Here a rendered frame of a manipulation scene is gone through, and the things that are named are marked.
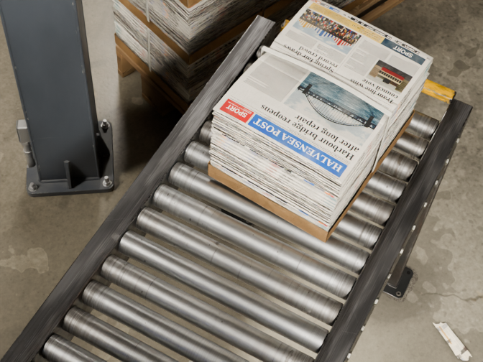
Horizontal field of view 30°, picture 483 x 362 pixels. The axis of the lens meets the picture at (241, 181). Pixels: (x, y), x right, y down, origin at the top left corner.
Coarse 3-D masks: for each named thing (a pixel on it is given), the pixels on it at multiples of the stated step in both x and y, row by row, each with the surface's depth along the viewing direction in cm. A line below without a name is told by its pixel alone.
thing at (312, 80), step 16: (272, 48) 179; (288, 48) 179; (272, 64) 177; (288, 64) 177; (304, 80) 175; (320, 80) 175; (336, 96) 173; (352, 96) 173; (368, 96) 173; (368, 112) 171; (384, 128) 172
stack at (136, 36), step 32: (128, 0) 269; (160, 0) 253; (224, 0) 252; (256, 0) 263; (352, 0) 306; (128, 32) 283; (192, 32) 250; (224, 32) 263; (128, 64) 303; (160, 64) 276; (192, 64) 264; (160, 96) 289; (192, 96) 275
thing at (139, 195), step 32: (256, 32) 212; (224, 64) 206; (192, 128) 195; (160, 160) 190; (128, 192) 185; (128, 224) 181; (96, 256) 177; (64, 288) 172; (32, 320) 168; (32, 352) 165
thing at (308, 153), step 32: (256, 64) 176; (224, 96) 171; (256, 96) 171; (288, 96) 172; (320, 96) 173; (224, 128) 171; (256, 128) 167; (288, 128) 167; (320, 128) 168; (352, 128) 168; (224, 160) 181; (256, 160) 174; (288, 160) 167; (320, 160) 164; (352, 160) 164; (288, 192) 176; (320, 192) 170; (352, 192) 181; (320, 224) 177
